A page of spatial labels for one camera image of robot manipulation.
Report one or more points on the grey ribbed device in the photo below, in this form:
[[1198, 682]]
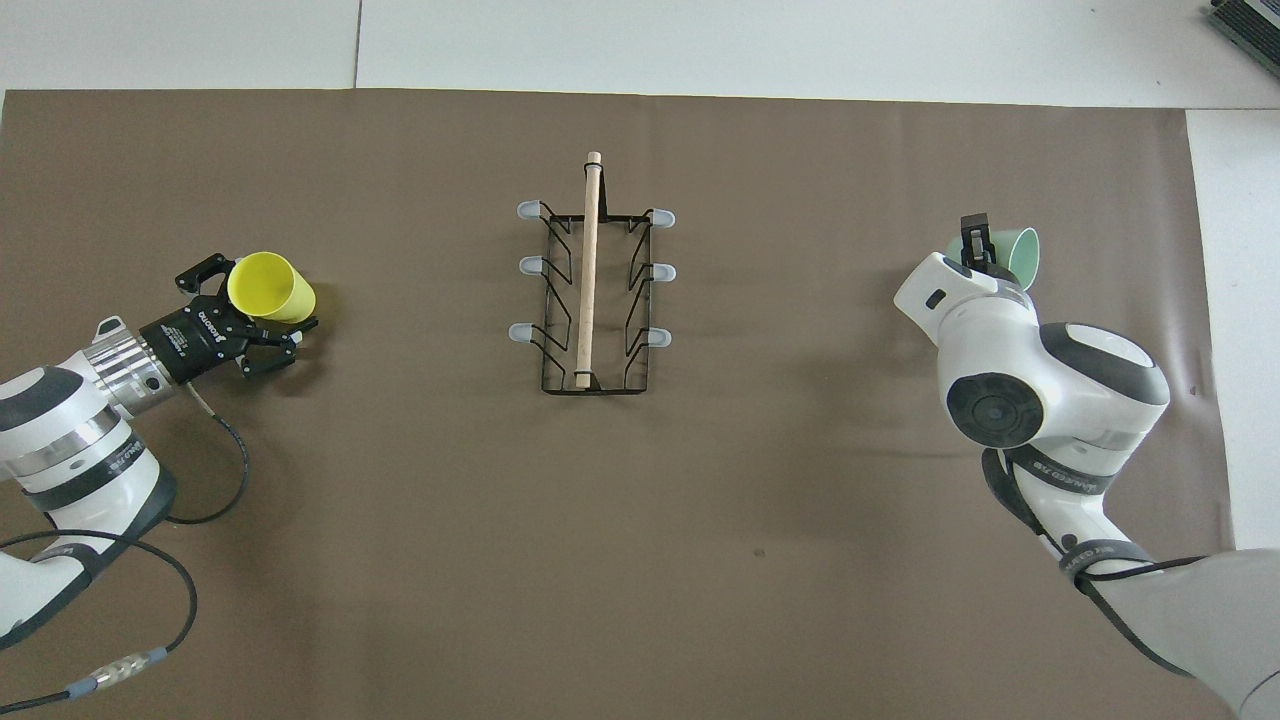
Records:
[[1250, 22]]

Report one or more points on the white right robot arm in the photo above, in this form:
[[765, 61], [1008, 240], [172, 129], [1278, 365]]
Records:
[[1000, 330]]

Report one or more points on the green plastic cup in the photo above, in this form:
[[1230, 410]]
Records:
[[1025, 255]]

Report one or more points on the brown table mat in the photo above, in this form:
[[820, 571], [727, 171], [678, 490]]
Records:
[[500, 550]]

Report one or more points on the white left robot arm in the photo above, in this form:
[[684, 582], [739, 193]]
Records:
[[50, 420]]

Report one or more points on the yellow plastic cup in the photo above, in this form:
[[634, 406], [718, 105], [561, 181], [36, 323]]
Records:
[[265, 288]]

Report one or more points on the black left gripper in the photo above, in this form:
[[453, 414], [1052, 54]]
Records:
[[195, 335]]

